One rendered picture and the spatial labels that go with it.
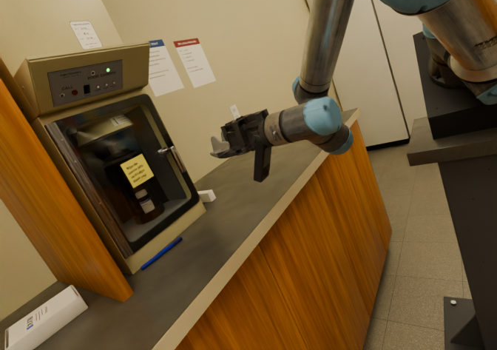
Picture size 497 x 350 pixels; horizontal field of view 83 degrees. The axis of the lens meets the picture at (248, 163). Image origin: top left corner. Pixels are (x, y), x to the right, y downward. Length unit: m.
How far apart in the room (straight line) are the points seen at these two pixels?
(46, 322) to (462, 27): 0.99
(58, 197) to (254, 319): 0.55
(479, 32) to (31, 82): 0.84
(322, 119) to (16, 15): 0.75
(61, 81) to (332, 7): 0.61
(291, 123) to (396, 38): 2.88
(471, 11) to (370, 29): 2.93
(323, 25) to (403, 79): 2.90
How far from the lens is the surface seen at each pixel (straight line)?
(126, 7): 1.70
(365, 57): 3.47
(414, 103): 3.51
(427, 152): 0.90
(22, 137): 0.73
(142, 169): 0.89
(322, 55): 0.63
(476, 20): 0.56
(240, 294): 0.78
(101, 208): 0.83
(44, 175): 0.72
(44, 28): 0.94
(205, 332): 0.72
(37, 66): 0.77
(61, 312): 0.88
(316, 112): 0.56
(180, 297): 0.67
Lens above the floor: 1.28
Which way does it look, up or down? 14 degrees down
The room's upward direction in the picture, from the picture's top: 24 degrees counter-clockwise
